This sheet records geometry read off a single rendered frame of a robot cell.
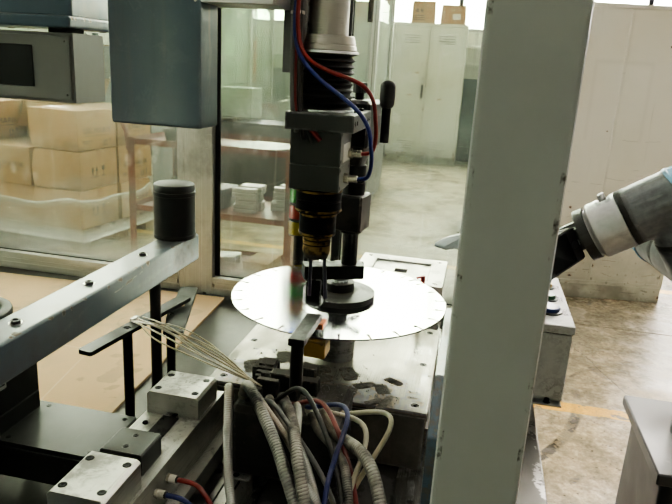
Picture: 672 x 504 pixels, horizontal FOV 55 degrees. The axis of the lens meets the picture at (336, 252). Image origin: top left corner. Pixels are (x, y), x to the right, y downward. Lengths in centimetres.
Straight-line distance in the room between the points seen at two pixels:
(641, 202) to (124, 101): 63
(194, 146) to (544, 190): 129
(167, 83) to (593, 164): 350
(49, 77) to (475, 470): 73
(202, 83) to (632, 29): 351
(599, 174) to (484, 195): 383
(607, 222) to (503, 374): 59
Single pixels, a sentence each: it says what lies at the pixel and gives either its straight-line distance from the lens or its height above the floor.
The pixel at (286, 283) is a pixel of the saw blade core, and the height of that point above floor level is 95.
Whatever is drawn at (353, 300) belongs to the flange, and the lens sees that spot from 96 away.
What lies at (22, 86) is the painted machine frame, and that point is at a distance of 93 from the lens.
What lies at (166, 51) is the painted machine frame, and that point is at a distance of 76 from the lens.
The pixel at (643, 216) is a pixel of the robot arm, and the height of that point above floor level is 114.
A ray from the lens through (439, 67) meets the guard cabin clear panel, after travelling 139.
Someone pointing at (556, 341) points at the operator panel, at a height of 87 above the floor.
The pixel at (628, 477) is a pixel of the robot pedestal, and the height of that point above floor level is 62.
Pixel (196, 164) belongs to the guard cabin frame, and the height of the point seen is 106.
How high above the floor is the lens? 130
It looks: 16 degrees down
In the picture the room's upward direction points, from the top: 3 degrees clockwise
